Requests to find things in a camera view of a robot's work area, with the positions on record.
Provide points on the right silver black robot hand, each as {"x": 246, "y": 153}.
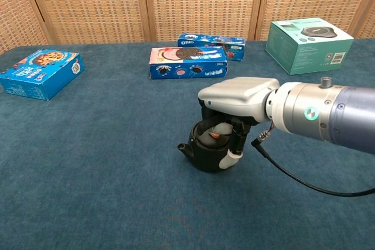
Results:
{"x": 237, "y": 95}

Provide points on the pink and blue Oreo box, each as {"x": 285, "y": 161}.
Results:
{"x": 187, "y": 62}

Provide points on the blue felt table cover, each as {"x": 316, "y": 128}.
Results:
{"x": 117, "y": 174}

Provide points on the small black teapot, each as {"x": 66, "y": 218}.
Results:
{"x": 205, "y": 153}

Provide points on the slim blue Oreo box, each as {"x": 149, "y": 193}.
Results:
{"x": 216, "y": 42}

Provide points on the teal speakerphone box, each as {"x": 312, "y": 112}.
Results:
{"x": 310, "y": 48}

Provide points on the blue chocolate chip cookie box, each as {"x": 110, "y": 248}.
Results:
{"x": 41, "y": 74}

